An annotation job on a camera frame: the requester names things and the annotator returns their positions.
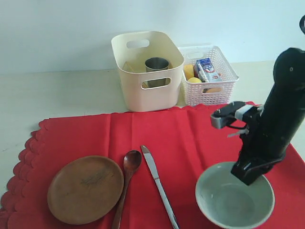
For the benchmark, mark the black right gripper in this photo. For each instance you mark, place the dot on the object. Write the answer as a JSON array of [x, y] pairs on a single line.
[[266, 142]]

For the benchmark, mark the pale green ceramic bowl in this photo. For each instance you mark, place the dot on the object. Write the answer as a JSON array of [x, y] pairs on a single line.
[[229, 203]]

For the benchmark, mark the silver table knife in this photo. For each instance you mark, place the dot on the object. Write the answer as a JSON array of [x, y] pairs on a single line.
[[153, 170]]

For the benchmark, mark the yellow lemon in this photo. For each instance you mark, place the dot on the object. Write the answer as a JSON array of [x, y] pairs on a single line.
[[194, 80]]

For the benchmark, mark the blue white milk carton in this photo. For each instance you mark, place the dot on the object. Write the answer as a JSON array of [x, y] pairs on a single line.
[[206, 71]]

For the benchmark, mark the brown wooden spoon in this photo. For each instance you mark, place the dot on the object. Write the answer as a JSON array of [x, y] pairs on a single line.
[[131, 164]]

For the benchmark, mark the yellow cheese wedge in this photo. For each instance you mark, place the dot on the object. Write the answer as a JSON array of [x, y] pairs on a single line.
[[188, 71]]

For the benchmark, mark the stainless steel cup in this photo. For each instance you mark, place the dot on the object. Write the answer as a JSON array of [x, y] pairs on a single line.
[[156, 64]]

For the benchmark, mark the brown wooden plate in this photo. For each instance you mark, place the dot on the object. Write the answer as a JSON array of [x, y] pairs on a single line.
[[85, 190]]

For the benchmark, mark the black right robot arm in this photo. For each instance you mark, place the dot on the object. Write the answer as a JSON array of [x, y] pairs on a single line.
[[289, 76]]

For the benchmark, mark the white woven plastic basket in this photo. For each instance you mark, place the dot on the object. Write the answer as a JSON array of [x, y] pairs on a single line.
[[193, 92]]

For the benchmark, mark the cream plastic bin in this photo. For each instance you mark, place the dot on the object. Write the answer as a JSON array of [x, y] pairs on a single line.
[[136, 48]]

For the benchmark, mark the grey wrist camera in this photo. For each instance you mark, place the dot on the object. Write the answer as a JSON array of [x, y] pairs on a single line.
[[233, 114]]

